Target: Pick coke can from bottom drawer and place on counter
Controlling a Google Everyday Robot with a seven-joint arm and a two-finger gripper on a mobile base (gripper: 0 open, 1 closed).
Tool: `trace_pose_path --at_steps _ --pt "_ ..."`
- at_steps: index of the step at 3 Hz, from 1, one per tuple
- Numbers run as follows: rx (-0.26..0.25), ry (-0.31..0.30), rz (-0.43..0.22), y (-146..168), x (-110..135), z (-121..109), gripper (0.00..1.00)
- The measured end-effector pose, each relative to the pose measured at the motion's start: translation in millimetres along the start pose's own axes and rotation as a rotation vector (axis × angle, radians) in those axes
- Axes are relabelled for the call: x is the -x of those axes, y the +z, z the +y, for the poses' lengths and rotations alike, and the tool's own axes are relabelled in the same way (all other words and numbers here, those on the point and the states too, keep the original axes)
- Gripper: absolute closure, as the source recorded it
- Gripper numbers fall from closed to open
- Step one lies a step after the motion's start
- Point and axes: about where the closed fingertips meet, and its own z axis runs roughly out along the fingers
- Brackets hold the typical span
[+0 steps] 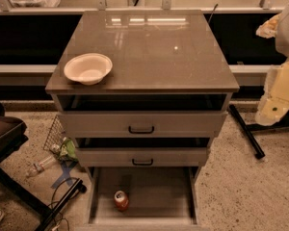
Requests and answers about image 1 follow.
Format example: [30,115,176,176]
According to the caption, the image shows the red coke can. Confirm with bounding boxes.
[114,191,129,211]

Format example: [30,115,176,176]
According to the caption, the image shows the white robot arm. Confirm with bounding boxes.
[255,3,289,126]

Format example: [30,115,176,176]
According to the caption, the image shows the top grey drawer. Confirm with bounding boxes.
[58,112,226,138]

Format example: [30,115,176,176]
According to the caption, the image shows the middle grey drawer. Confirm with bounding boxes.
[76,147,208,167]

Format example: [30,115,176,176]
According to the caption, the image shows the bottom open grey drawer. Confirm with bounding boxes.
[75,167,210,231]

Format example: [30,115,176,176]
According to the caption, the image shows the white paper bowl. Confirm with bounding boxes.
[64,53,113,86]

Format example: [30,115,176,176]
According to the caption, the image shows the green chip bag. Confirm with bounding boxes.
[50,137,78,162]

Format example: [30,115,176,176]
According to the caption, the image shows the blue tape cross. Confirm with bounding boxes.
[51,161,77,189]

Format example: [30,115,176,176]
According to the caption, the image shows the black stand base bar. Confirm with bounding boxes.
[35,178,87,231]

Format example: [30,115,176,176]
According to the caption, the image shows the clear plastic bottle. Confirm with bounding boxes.
[25,155,57,178]

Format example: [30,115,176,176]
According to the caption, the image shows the black chair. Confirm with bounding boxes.
[0,99,56,223]

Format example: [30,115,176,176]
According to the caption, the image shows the wire mesh basket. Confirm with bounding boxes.
[43,116,66,151]

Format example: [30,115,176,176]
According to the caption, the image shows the black cable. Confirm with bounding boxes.
[46,176,82,231]

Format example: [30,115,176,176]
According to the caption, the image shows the black table leg frame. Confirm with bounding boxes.
[228,105,289,160]

